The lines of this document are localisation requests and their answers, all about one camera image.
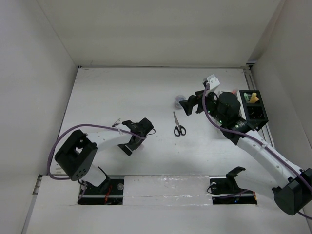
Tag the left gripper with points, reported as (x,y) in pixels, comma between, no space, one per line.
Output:
(131,147)

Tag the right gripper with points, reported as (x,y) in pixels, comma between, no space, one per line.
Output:
(187,105)

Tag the green highlighter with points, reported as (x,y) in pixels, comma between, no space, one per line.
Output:
(246,97)

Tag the orange highlighter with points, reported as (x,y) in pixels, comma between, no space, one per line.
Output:
(253,99)

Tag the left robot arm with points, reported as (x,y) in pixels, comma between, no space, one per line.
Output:
(77,153)

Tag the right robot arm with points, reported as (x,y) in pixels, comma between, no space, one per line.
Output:
(292,188)

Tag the jar of paper clips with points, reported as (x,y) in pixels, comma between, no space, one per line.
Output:
(178,99)

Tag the white slotted organizer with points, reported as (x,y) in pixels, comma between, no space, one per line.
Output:
(240,112)

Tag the black slotted organizer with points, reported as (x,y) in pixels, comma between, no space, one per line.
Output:
(255,114)

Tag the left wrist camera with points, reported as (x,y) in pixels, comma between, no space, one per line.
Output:
(116,123)

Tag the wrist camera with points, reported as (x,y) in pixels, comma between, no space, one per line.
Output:
(211,83)
(116,123)

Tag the black handled scissors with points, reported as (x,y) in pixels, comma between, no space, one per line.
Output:
(179,130)

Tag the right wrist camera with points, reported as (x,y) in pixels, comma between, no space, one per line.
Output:
(211,83)

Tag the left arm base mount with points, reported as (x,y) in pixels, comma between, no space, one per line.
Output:
(110,193)

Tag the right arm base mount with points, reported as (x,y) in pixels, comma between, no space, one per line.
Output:
(225,191)

